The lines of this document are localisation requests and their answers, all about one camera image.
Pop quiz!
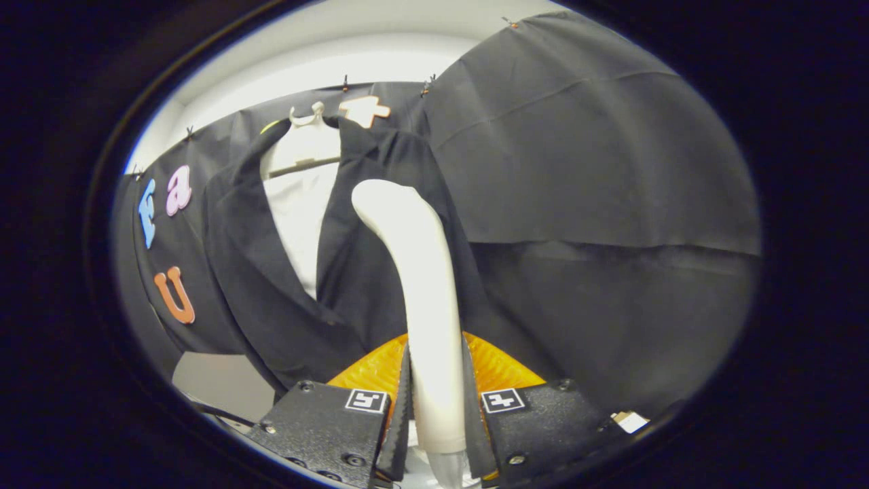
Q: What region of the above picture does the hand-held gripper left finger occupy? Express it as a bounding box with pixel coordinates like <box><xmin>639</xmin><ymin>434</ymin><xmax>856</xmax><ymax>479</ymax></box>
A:
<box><xmin>241</xmin><ymin>333</ymin><xmax>411</xmax><ymax>488</ymax></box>

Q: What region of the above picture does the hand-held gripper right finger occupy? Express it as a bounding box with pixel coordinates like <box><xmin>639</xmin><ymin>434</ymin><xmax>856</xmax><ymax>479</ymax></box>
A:
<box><xmin>462</xmin><ymin>333</ymin><xmax>629</xmax><ymax>488</ymax></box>

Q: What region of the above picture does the white garment steamer head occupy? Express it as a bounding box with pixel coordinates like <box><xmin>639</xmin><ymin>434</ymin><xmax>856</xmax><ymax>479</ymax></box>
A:
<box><xmin>351</xmin><ymin>179</ymin><xmax>469</xmax><ymax>454</ymax></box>

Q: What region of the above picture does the black jacket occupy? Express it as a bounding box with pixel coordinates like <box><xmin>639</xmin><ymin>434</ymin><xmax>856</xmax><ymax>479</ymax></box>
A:
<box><xmin>202</xmin><ymin>117</ymin><xmax>564</xmax><ymax>395</ymax></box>

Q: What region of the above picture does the cardboard box with paper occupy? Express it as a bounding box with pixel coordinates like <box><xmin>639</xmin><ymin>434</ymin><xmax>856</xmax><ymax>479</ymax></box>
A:
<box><xmin>611</xmin><ymin>410</ymin><xmax>651</xmax><ymax>434</ymax></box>

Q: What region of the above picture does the grey drawer cabinet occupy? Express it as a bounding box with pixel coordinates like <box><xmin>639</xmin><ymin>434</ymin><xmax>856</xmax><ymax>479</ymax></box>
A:
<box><xmin>172</xmin><ymin>352</ymin><xmax>279</xmax><ymax>425</ymax></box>

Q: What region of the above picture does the black backdrop cloth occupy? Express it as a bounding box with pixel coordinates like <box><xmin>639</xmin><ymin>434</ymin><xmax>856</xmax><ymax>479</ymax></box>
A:
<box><xmin>112</xmin><ymin>10</ymin><xmax>762</xmax><ymax>418</ymax></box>

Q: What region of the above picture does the row of backdrop clips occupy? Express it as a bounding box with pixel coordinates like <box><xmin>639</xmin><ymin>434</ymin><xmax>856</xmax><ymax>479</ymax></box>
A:
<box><xmin>132</xmin><ymin>17</ymin><xmax>520</xmax><ymax>179</ymax></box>

